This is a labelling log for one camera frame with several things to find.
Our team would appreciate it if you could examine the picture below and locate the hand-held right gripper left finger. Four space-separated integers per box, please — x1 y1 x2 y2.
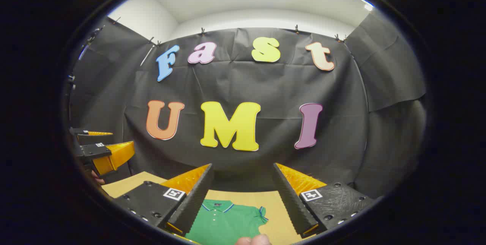
113 163 214 237

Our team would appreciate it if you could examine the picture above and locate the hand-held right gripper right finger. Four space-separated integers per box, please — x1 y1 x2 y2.
272 163 376 239

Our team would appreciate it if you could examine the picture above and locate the green T-shirt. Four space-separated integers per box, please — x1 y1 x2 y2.
185 199 269 245

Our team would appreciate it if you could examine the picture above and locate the thin white rod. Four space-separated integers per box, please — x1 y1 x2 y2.
140 45 156 67

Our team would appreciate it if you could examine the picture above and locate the black backdrop cloth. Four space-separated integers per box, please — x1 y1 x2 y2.
68 11 428 200

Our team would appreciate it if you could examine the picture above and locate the row of black cloth clips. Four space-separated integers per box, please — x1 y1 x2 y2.
113 17 348 46

